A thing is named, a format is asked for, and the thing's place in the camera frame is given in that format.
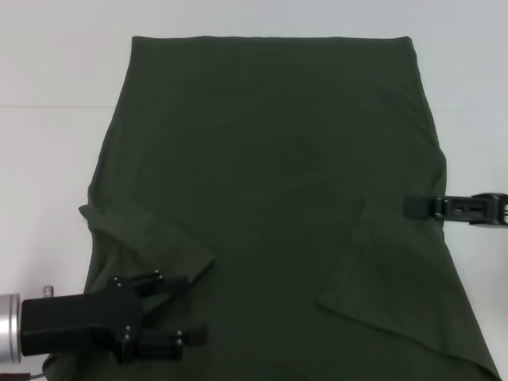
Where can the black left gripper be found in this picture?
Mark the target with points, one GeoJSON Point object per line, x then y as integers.
{"type": "Point", "coordinates": [79, 317]}

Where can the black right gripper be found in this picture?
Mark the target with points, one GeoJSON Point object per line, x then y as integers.
{"type": "Point", "coordinates": [492, 210]}

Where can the dark green t-shirt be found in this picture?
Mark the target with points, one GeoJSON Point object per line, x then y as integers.
{"type": "Point", "coordinates": [258, 158]}

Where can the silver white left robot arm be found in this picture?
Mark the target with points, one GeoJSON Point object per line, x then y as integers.
{"type": "Point", "coordinates": [10, 323]}

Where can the silver connector peg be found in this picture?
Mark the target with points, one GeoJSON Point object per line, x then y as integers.
{"type": "Point", "coordinates": [49, 290]}

